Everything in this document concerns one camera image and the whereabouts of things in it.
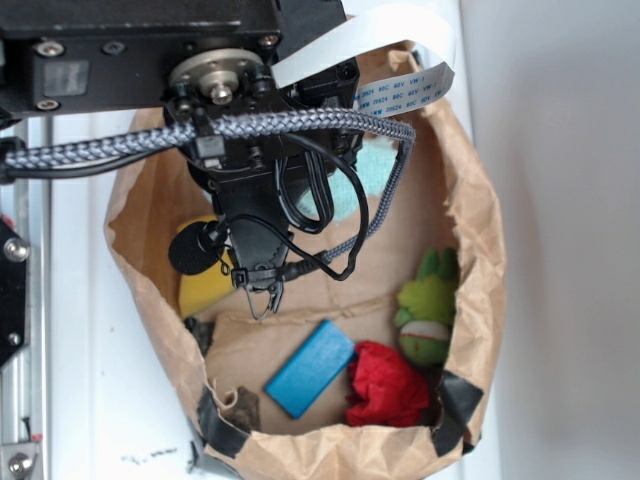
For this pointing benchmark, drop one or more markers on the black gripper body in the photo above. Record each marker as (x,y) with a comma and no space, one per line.
(254,182)

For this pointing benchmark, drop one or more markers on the light blue terry cloth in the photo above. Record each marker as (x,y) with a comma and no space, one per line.
(373,165)

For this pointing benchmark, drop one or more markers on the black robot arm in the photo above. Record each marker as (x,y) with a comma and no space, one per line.
(73,57)

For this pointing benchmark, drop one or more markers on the black foam microphone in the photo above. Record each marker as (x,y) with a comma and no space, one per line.
(197,247)

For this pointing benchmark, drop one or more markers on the yellow sponge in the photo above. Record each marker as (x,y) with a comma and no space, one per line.
(198,292)

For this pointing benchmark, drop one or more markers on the blue rectangular block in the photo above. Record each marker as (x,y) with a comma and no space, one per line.
(311,369)

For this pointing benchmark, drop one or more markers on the green plush toy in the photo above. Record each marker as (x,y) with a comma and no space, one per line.
(427,309)

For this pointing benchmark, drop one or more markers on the brown paper bag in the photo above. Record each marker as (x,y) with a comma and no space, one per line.
(445,198)

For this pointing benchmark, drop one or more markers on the red crumpled paper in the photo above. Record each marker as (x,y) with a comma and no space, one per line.
(387,390)

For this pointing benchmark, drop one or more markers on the black metal mounting plate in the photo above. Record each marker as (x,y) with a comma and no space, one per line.
(15,252)

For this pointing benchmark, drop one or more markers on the aluminium frame rail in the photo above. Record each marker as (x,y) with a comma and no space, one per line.
(25,382)

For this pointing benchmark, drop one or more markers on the metal corner bracket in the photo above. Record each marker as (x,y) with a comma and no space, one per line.
(21,461)

